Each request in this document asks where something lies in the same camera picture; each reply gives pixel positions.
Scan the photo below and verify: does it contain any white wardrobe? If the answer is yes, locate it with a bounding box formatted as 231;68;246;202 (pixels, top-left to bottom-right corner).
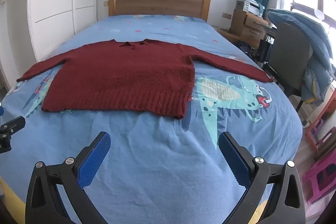
28;0;97;62

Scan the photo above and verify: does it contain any dark red knitted sweater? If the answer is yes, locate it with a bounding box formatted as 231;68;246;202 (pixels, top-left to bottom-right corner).
16;39;273;119

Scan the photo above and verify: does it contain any white printer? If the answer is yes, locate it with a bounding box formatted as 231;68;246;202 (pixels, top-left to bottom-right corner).
236;0;265;17

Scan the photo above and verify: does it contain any wooden headboard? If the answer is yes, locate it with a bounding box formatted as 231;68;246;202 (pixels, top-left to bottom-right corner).
108;0;212;22

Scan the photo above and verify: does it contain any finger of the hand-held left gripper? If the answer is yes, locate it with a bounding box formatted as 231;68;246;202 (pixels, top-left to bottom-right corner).
0;116;26;153

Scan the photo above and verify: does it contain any wooden bedside table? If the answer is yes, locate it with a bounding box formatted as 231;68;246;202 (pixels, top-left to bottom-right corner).
217;26;242;43

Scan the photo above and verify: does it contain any wooden drawer cabinet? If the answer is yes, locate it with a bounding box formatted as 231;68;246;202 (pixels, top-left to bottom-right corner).
230;9;271;50

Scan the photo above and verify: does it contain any red plastic stool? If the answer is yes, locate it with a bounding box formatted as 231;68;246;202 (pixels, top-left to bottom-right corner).
304;88;336;159

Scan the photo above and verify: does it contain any blue cartoon printed bed sheet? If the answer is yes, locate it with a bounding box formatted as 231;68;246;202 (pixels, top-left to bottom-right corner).
0;14;303;224

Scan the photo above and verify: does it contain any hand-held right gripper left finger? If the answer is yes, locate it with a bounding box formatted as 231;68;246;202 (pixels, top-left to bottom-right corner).
25;131;112;224

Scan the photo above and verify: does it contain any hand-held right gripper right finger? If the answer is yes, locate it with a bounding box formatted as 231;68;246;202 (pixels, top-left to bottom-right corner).
218;131;306;224

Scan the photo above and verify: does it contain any dark bag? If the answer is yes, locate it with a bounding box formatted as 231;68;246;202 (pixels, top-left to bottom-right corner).
238;41;254;59

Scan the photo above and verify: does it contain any dark chair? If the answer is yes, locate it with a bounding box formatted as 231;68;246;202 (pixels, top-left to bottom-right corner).
264;21;314;113

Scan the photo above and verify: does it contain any blue quilt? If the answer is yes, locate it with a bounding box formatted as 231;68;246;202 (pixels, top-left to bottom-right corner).
266;9;336;106

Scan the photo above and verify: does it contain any pink plastic stool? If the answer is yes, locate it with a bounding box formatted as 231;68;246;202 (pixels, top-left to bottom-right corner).
302;153;336;205

